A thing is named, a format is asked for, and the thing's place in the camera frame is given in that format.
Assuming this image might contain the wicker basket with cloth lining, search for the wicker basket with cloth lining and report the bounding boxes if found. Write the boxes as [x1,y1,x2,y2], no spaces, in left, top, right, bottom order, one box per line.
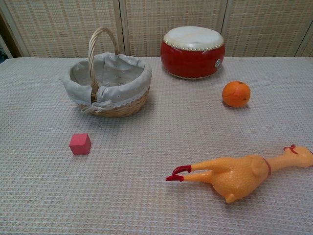
[63,27,153,118]

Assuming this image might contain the woven bamboo folding screen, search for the woven bamboo folding screen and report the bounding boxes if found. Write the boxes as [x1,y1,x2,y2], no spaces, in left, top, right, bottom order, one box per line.
[0,0,313,58]

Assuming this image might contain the red drum with white skin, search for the red drum with white skin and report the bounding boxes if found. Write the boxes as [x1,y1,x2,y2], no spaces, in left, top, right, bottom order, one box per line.
[160,27,226,80]

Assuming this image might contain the beige waffle tablecloth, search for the beige waffle tablecloth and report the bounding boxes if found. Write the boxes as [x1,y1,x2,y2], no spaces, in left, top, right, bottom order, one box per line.
[0,56,313,235]

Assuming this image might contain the red wooden cube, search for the red wooden cube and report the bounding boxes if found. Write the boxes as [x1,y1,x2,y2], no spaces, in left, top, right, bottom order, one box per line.
[69,133,92,156]

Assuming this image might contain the orange fruit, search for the orange fruit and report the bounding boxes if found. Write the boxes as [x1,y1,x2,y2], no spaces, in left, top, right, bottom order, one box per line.
[222,81,251,108]

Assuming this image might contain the yellow rubber chicken toy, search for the yellow rubber chicken toy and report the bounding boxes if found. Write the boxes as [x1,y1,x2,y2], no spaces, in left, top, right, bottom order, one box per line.
[165,144,313,204]

